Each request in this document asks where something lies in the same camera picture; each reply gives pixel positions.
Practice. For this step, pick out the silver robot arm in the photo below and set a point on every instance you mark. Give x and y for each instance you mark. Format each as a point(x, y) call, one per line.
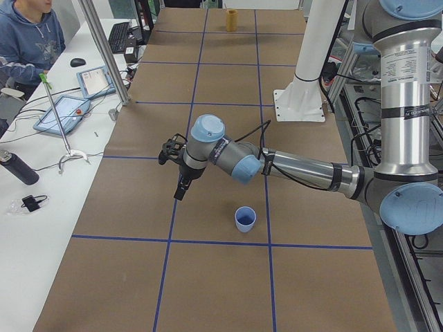
point(402, 189)

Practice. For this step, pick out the light blue cup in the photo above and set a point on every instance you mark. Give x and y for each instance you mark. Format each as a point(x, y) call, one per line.
point(245, 218)

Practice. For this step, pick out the aluminium frame post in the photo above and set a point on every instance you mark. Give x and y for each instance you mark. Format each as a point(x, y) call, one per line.
point(98, 34)

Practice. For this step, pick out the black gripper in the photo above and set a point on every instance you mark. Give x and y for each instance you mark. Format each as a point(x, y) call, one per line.
point(189, 171)

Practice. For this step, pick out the far blue teach pendant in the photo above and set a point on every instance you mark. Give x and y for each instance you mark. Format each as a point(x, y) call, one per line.
point(95, 82)

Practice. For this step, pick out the near blue teach pendant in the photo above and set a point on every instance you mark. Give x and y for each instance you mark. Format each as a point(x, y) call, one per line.
point(70, 110)

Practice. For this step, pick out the black computer mouse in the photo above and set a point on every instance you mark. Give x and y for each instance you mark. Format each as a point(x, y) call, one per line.
point(76, 62)

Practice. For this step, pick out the yellow wooden cup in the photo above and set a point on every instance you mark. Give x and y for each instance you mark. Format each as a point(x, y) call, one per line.
point(231, 20)

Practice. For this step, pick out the black keyboard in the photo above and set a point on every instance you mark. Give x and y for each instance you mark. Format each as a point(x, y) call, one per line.
point(117, 37)

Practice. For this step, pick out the blue teach pendant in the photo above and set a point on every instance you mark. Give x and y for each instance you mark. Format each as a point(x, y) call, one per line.
point(95, 82)
point(70, 110)

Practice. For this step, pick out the white camera stand column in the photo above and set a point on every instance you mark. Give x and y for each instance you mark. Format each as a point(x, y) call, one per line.
point(301, 100)

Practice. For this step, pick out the person in blue hoodie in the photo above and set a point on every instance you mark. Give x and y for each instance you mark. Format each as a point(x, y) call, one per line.
point(31, 41)

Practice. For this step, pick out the black water bottle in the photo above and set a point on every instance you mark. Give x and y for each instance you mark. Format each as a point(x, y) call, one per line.
point(18, 168)

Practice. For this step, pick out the black box on desk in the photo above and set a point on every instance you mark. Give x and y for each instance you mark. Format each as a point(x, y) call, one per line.
point(131, 54)

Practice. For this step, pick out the small black device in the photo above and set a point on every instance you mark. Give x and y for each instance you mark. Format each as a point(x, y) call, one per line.
point(32, 203)

